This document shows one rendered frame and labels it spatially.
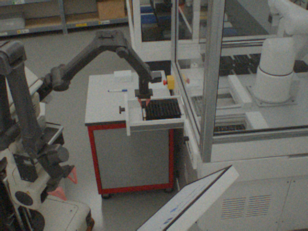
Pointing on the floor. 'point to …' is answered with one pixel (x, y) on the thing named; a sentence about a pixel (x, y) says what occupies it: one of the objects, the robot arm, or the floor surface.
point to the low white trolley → (126, 141)
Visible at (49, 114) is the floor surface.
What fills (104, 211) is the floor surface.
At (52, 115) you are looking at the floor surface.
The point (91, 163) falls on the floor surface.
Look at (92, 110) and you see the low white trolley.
